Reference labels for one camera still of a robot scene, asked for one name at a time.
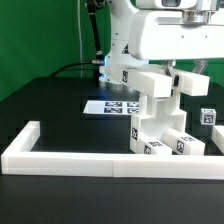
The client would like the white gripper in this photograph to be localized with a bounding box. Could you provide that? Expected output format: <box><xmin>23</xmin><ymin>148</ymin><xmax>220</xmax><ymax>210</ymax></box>
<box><xmin>129</xmin><ymin>8</ymin><xmax>224</xmax><ymax>77</ymax></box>

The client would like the white chair back part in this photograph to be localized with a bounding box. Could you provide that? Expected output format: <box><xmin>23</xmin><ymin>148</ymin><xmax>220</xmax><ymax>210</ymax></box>
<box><xmin>100</xmin><ymin>64</ymin><xmax>210</xmax><ymax>97</ymax></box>

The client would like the white chair seat part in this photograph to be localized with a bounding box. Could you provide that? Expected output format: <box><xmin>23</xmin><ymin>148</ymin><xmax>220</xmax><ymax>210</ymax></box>
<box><xmin>130</xmin><ymin>91</ymin><xmax>187</xmax><ymax>154</ymax></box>

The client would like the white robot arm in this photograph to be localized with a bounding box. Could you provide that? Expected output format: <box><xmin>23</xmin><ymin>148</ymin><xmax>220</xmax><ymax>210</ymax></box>
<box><xmin>86</xmin><ymin>0</ymin><xmax>224</xmax><ymax>74</ymax></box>

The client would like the white tag sheet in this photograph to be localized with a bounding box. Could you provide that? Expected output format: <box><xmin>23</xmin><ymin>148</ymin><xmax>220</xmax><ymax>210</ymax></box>
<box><xmin>84</xmin><ymin>100</ymin><xmax>139</xmax><ymax>115</ymax></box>

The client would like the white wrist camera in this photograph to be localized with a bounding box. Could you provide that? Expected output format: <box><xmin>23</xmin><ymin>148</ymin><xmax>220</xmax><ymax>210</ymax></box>
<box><xmin>136</xmin><ymin>0</ymin><xmax>197</xmax><ymax>9</ymax></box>

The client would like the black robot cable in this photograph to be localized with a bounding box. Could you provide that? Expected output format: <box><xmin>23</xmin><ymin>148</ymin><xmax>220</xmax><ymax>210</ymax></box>
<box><xmin>49</xmin><ymin>61</ymin><xmax>105</xmax><ymax>78</ymax></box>

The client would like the white thin cable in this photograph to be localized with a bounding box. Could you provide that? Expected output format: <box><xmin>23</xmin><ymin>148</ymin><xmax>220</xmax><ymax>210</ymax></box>
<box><xmin>77</xmin><ymin>0</ymin><xmax>84</xmax><ymax>79</ymax></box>

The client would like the white U-shaped fence frame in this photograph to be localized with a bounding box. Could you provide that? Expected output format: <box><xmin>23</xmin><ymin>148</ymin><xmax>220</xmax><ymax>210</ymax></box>
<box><xmin>1</xmin><ymin>121</ymin><xmax>224</xmax><ymax>180</ymax></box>

